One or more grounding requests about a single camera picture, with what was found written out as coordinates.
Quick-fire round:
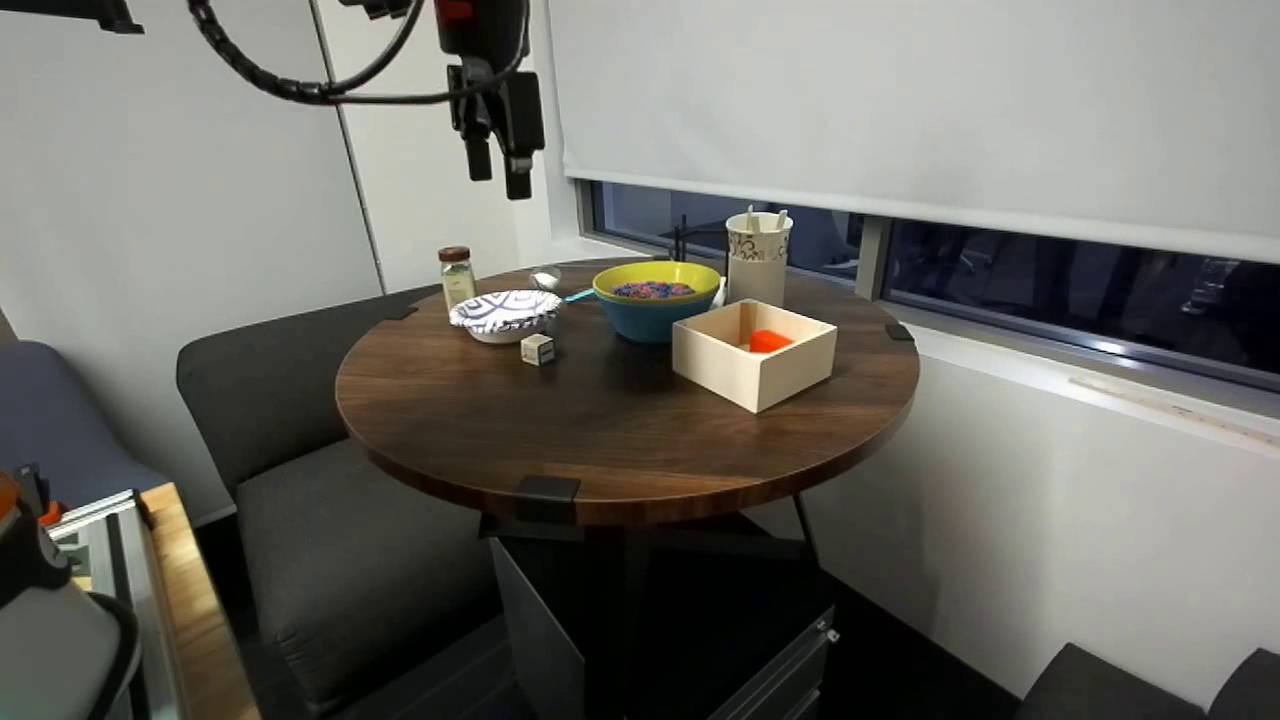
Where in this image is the light wooden plank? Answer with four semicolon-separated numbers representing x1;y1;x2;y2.
137;480;262;720

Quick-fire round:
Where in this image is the patterned white paper plate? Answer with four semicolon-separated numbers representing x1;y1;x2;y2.
446;287;568;352

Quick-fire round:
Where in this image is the white mug with lid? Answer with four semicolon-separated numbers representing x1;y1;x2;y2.
718;206;795;307

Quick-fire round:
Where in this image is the spice jar with brown lid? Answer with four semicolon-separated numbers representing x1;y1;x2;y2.
436;243;480;322

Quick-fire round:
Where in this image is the blue grey padded seat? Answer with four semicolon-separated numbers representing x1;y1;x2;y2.
0;314;172;518

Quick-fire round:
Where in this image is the orange toy piece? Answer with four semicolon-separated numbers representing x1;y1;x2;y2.
742;325;799;360

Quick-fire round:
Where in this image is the black overhead bar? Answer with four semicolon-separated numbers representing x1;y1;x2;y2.
0;0;147;42

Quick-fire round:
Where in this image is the dark grey sofa bench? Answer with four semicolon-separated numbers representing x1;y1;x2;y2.
1015;640;1280;720
172;285;508;720

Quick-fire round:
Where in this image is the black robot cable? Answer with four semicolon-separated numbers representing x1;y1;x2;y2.
182;0;459;108

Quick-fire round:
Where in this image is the round dark wooden table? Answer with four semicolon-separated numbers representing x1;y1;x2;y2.
331;257;922;532

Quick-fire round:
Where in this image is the white roller blind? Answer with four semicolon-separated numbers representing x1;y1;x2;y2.
541;0;1280;270

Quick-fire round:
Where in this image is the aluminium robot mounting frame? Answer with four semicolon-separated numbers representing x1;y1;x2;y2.
42;483;182;720

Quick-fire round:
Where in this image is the window with grey frame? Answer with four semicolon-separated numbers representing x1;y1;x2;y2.
581;175;1280;401

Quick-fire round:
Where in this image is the dark cabinet under table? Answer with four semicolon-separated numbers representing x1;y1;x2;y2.
474;493;843;720

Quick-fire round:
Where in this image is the yellow and blue bowl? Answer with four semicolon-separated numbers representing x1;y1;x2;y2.
586;257;727;347

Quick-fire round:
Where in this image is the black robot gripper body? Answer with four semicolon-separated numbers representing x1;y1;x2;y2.
432;0;553;153

